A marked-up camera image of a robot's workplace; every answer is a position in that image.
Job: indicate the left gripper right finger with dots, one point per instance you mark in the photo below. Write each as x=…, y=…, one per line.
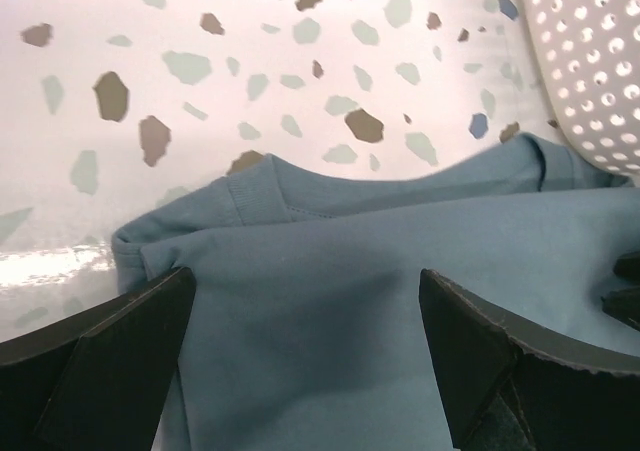
x=508, y=383

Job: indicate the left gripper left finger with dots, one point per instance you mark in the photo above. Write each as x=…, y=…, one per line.
x=97, y=380

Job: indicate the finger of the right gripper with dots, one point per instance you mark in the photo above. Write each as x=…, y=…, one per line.
x=624, y=306
x=627, y=266

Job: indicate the blue t shirt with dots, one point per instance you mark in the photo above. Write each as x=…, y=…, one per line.
x=305, y=332

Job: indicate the white plastic basket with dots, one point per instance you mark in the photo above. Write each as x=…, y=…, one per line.
x=588, y=55

